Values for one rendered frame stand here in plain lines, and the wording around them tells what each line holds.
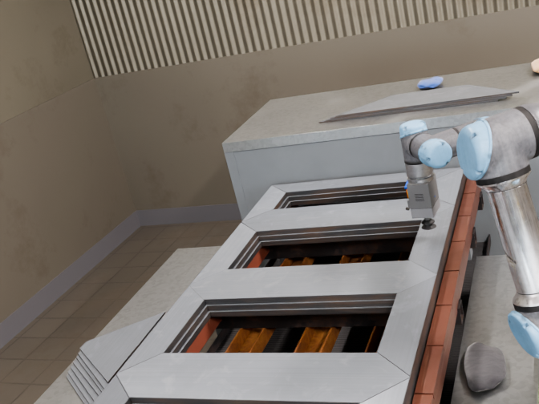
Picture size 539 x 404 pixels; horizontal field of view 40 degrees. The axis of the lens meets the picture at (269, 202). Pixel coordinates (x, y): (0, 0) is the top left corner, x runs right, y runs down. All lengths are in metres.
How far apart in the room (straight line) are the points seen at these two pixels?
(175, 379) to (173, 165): 3.38
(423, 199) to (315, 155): 0.81
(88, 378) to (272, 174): 1.18
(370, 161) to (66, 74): 2.68
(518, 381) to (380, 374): 0.39
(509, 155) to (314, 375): 0.64
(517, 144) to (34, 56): 3.62
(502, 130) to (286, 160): 1.41
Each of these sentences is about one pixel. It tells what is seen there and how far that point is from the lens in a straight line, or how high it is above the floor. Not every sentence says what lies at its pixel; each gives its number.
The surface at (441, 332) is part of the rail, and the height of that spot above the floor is 0.83.
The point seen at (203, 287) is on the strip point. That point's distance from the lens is 2.23.
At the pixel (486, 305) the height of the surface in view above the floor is 0.68.
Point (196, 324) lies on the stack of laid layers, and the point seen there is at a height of 0.84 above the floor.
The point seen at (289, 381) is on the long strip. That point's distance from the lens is 1.71.
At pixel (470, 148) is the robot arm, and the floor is 1.29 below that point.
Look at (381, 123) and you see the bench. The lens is 2.76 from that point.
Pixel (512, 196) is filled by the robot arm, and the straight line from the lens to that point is 1.64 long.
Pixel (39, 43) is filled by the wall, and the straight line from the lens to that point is 4.86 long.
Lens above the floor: 1.82
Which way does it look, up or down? 20 degrees down
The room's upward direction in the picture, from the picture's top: 14 degrees counter-clockwise
